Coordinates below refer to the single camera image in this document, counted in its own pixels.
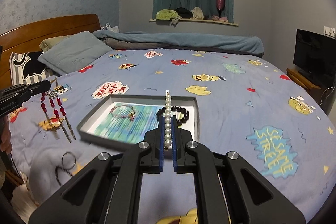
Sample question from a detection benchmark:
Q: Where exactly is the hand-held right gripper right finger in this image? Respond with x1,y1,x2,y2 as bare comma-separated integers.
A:
171,116,300,224

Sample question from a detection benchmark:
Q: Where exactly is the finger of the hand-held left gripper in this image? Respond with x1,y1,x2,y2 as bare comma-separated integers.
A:
28,81,52,96

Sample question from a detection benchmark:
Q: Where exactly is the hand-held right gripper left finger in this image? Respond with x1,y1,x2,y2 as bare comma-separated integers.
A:
28,115,166,224

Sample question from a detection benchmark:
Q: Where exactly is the white pearl bead strand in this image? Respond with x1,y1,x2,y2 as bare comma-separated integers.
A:
163,90,173,151

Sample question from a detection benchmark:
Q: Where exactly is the red bead tassel necklace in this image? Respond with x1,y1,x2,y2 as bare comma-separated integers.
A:
41,77,77,143

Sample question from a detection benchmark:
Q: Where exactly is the grey cardboard tray box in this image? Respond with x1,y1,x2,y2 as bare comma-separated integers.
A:
77,94,200,149

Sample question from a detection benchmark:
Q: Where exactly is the silver metal ring hoop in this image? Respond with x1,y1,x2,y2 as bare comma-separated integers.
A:
61,152,77,169

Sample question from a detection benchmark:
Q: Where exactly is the black hair tie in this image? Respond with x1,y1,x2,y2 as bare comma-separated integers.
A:
55,165,74,187

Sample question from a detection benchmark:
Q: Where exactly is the person's left hand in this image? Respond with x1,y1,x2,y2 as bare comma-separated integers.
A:
0,118,12,154

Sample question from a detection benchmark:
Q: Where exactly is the black and white striped pillow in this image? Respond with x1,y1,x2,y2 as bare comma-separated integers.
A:
9,51,57,87

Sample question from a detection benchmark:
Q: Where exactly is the blue-green printed paper liner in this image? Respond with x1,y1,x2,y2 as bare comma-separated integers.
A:
91,101,195,146

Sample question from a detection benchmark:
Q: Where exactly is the olive pillow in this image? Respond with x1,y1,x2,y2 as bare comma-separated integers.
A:
39,35,73,53

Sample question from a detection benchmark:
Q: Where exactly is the blue cartoon printed bedsheet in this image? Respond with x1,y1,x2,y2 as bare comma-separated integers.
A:
0,47,336,224

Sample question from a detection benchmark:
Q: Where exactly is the blue-grey pillow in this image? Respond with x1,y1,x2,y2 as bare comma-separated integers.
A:
37,31,113,76

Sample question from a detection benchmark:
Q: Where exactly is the wooden headboard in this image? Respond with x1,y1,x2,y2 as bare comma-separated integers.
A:
0,14,102,86

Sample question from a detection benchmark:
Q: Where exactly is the white plastic bag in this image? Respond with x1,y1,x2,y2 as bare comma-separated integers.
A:
105,22,120,33

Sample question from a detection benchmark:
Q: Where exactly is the white fluffy cloth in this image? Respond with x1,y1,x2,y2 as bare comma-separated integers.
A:
12,176,36,215

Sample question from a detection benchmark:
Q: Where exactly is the grey blanket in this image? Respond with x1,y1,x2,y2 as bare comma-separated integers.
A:
105,38,263,58

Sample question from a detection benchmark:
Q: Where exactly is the blue duvet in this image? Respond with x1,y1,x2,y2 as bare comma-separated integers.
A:
92,30,264,58

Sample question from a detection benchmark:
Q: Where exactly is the green cloth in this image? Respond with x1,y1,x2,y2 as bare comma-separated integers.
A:
156,9,182,25

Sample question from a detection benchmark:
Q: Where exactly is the window sill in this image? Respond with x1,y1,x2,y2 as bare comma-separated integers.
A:
149,18,239,28

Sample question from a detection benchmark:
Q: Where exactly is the black cloth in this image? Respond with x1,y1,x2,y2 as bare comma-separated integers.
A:
175,7,194,19

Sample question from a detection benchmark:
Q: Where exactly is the beige cloth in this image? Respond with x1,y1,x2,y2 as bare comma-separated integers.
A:
191,6,205,20

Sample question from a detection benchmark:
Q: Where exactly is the wooden television stand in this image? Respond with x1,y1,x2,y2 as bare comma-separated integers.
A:
286,68,332,109

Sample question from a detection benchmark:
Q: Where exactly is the pink balloon on stick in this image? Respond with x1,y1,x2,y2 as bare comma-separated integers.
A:
216,0,226,17

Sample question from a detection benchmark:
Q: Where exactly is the black television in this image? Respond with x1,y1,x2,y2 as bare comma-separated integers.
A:
293,29,336,83

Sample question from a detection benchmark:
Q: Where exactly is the black bead bracelet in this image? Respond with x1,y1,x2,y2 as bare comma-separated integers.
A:
156,106,190,127

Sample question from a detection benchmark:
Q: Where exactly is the pink string bracelet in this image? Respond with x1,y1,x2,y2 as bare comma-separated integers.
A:
110,105,136,122

